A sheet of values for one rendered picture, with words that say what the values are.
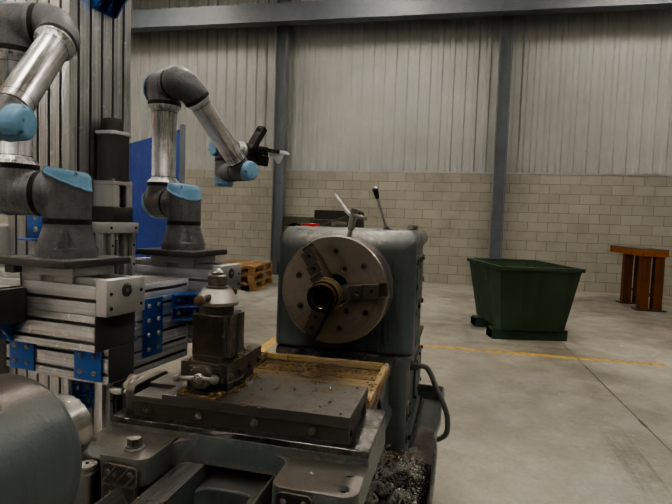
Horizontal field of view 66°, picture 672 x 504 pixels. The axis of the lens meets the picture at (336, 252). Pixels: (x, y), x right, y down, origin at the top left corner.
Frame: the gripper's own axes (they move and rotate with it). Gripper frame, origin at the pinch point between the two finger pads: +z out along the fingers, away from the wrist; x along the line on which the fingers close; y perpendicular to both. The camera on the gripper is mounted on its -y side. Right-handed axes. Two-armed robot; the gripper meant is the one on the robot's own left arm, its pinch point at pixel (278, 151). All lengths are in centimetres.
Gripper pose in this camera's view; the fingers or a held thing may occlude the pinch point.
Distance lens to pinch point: 236.0
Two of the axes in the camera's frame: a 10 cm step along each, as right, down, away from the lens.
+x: 7.4, 2.0, -6.4
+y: -1.4, 9.8, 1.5
